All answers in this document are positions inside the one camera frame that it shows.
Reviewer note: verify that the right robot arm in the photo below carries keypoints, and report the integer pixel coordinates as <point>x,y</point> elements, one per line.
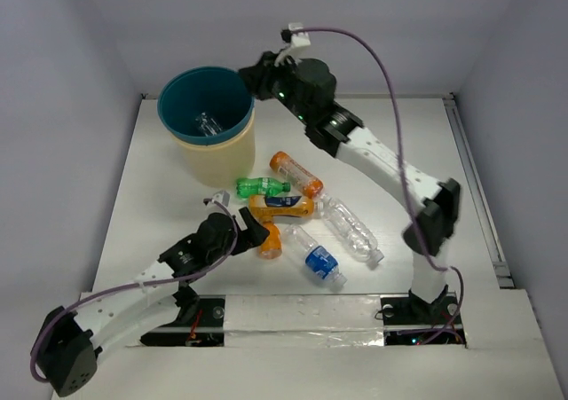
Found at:
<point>433,205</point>

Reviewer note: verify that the silver taped front rail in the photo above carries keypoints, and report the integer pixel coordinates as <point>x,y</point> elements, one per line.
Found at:
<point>302,321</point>

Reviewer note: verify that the clear ribbed plastic bottle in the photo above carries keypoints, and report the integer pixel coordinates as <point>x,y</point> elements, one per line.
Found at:
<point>357,239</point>

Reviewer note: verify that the clear bottle white cap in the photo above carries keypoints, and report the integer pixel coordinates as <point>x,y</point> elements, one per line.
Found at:
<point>208,125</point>

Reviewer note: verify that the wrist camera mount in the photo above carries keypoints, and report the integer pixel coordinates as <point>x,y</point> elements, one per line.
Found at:
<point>222,197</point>
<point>295,39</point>

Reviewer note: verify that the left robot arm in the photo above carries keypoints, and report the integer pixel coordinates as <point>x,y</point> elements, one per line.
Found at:
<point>74,340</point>

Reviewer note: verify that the teal and cream bin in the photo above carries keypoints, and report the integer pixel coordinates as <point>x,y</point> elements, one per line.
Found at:
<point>210,114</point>

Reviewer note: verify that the small orange bottle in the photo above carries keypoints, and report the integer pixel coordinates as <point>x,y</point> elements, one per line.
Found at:
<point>271,248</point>

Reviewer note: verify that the orange bottle white label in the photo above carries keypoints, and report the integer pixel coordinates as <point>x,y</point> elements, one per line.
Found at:
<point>294,173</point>

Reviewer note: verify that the green plastic bottle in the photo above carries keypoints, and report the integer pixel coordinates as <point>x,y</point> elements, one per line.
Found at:
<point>266,186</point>

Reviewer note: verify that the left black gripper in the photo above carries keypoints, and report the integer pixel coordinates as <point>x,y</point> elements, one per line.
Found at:
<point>248,228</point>

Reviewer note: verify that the aluminium rail right edge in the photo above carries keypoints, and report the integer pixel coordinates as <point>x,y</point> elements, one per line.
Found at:
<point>491,237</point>

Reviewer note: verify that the clear bottle blue label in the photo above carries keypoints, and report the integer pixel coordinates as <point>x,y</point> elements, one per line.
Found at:
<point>312,258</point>

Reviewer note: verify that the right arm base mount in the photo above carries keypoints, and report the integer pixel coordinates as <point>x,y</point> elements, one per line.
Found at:
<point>409,321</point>

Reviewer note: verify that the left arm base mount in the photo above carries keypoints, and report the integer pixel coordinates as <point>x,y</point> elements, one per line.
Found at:
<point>199,325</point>

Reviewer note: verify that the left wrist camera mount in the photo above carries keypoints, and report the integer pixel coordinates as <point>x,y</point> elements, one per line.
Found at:
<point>222,197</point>

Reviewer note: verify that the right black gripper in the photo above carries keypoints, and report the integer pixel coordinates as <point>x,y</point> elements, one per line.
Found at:
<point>258,77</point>

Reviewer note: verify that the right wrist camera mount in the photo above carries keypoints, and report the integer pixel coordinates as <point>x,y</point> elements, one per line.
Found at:
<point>295,39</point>

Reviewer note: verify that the yellow bottle blue label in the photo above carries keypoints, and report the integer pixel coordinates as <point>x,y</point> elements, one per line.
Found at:
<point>266,208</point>

